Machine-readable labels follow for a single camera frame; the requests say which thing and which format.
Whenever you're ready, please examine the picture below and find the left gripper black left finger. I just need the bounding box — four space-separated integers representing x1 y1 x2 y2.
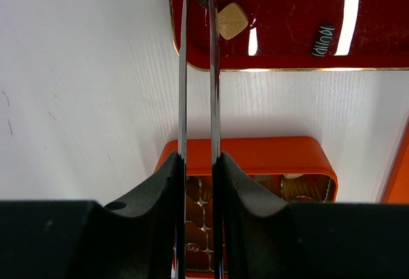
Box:
1 152 184 278

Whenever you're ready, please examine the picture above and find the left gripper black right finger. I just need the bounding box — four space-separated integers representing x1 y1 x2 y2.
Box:
212 153 408 278

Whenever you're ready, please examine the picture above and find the orange box lid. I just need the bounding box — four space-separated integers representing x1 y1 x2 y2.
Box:
381 126 409 204

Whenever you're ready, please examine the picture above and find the black striped chocolate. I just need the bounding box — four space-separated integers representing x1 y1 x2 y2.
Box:
311 24 335 57

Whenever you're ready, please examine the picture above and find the caramel square chocolate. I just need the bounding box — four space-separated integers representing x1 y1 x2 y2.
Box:
217 3 249 40

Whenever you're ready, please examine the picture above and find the orange compartment box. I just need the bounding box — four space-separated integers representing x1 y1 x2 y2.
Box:
155 135 339 279

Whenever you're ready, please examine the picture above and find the dark red metal tray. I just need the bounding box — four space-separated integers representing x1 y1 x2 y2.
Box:
169 0 408 71

